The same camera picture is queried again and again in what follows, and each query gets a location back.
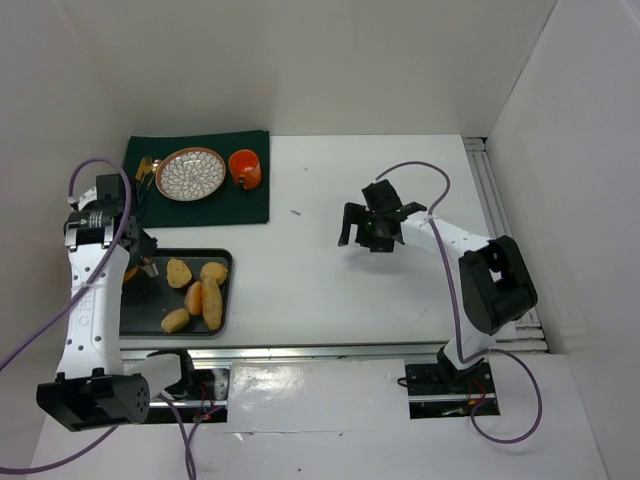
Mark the orange mug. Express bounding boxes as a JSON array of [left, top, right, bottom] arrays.
[[228, 149, 262, 190]]

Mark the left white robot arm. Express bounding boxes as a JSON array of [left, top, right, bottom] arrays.
[[36, 174, 193, 432]]

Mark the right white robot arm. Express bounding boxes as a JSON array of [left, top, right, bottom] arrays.
[[338, 180, 538, 384]]

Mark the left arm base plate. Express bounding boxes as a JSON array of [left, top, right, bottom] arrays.
[[163, 365, 231, 425]]

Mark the black tray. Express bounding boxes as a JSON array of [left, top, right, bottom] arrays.
[[119, 248, 233, 338]]

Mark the gold fork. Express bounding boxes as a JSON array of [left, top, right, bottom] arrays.
[[135, 156, 153, 191]]

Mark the aluminium rail frame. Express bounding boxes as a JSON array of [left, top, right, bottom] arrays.
[[74, 135, 551, 364]]

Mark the bread piece bottom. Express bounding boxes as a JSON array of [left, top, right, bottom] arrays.
[[161, 308, 191, 334]]

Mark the dark green cloth mat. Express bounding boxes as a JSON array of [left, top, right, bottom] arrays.
[[123, 130, 270, 229]]

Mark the round bread bun right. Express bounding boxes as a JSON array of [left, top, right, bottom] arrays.
[[200, 262, 228, 285]]

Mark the patterned ceramic plate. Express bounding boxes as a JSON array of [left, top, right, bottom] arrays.
[[155, 147, 227, 202]]

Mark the purple cable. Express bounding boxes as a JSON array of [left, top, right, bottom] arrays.
[[373, 160, 543, 444], [0, 157, 199, 480]]

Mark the gold knife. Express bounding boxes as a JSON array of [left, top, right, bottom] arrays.
[[139, 158, 162, 221]]

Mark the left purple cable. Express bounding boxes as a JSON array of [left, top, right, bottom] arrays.
[[0, 157, 199, 480]]

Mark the long bread roll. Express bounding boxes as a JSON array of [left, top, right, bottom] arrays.
[[202, 279, 223, 331]]

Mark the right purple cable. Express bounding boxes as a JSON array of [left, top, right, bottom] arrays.
[[373, 160, 543, 444]]

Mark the orange glazed bun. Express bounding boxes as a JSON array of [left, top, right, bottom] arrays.
[[184, 281, 203, 316]]

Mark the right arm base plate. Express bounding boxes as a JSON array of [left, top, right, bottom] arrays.
[[397, 361, 500, 420]]

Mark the round bread slice top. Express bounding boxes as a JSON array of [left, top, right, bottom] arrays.
[[166, 258, 193, 289]]

